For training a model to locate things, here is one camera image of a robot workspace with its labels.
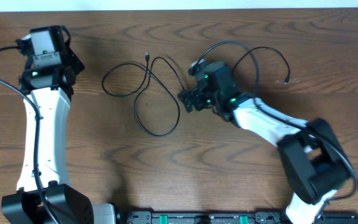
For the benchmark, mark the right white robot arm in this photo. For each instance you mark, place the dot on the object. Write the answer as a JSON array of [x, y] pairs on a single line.
[[315, 165]]

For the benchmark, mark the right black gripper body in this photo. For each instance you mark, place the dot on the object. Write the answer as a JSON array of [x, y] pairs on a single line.
[[190, 99]]

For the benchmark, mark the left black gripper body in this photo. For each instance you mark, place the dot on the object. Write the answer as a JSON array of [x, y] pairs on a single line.
[[74, 58]]

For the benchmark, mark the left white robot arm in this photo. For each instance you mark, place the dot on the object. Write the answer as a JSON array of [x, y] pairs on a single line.
[[44, 193]]

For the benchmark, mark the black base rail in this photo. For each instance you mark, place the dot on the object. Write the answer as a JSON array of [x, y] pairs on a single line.
[[258, 217]]

